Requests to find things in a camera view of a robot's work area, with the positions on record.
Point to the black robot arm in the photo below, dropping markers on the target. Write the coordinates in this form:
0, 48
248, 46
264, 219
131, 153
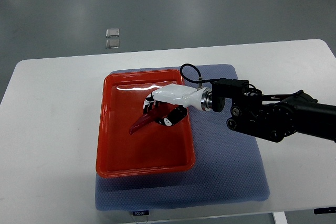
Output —
269, 117

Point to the blue-grey mesh mat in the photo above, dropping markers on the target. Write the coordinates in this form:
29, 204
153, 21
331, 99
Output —
228, 168

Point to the dark label right edge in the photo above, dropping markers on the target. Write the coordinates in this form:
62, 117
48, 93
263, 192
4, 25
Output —
328, 210

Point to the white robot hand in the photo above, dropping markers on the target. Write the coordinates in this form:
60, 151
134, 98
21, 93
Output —
174, 94

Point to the red pepper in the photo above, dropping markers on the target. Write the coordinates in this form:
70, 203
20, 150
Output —
142, 121

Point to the red plastic tray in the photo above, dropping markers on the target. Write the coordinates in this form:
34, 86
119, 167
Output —
154, 148

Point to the white table leg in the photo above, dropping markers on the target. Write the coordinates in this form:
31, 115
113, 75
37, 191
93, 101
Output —
279, 218

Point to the upper metal floor plate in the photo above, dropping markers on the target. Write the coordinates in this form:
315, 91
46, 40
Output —
112, 32

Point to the blue table label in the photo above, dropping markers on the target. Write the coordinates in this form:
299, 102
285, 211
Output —
140, 213

